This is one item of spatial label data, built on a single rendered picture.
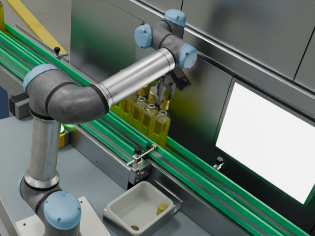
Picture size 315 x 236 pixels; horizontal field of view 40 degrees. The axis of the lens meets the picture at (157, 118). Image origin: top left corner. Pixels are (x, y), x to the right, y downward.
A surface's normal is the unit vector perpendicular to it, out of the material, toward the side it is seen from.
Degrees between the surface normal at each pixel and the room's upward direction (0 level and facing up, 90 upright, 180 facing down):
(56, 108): 72
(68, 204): 8
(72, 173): 0
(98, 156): 90
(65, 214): 8
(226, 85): 90
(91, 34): 90
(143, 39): 90
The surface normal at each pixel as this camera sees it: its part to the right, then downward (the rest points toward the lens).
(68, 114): -0.01, 0.45
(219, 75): -0.67, 0.38
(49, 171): 0.57, 0.56
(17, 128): 0.14, -0.78
